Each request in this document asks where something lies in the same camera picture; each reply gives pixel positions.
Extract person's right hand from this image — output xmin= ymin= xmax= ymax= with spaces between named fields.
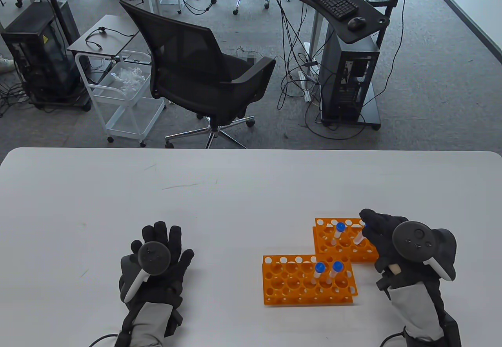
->
xmin=360 ymin=209 xmax=444 ymax=291

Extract person's left hand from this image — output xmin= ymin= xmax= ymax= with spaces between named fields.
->
xmin=120 ymin=222 xmax=195 ymax=312

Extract orange test tube rack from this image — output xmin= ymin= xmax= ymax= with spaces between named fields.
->
xmin=313 ymin=218 xmax=380 ymax=263
xmin=262 ymin=255 xmax=358 ymax=305

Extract person's left forearm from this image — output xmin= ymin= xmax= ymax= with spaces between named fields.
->
xmin=121 ymin=301 xmax=173 ymax=347

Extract person's right forearm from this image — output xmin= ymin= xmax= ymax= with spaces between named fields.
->
xmin=388 ymin=280 xmax=447 ymax=342

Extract black round hand tracker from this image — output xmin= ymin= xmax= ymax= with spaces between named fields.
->
xmin=119 ymin=241 xmax=170 ymax=303
xmin=392 ymin=221 xmax=457 ymax=282

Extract black computer tower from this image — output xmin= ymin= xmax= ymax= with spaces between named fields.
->
xmin=320 ymin=24 xmax=381 ymax=122

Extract clear plastic bags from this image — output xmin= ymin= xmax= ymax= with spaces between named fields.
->
xmin=110 ymin=67 xmax=146 ymax=91

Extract black mesh office chair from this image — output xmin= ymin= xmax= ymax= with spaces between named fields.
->
xmin=119 ymin=0 xmax=276 ymax=149

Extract black rolling workstation stand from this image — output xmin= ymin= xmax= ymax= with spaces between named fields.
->
xmin=292 ymin=0 xmax=404 ymax=131

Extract grey side table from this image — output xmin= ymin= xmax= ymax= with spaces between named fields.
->
xmin=67 ymin=15 xmax=140 ymax=59

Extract black glass computer cabinet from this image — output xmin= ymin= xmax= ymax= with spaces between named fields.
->
xmin=0 ymin=0 xmax=91 ymax=112

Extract black stand pole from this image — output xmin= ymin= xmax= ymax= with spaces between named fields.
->
xmin=36 ymin=0 xmax=77 ymax=89

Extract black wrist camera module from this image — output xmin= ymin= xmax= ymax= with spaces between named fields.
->
xmin=442 ymin=311 xmax=462 ymax=347
xmin=164 ymin=309 xmax=185 ymax=338

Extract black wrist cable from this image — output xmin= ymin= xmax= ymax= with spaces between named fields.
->
xmin=89 ymin=333 xmax=119 ymax=347
xmin=378 ymin=331 xmax=406 ymax=347

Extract white rolling wire cart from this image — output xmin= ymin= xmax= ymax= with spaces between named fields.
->
xmin=75 ymin=50 xmax=166 ymax=147

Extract bundle of black cables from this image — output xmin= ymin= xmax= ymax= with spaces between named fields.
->
xmin=271 ymin=0 xmax=326 ymax=110

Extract black loose cable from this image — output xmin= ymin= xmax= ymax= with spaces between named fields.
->
xmin=85 ymin=27 xmax=136 ymax=51

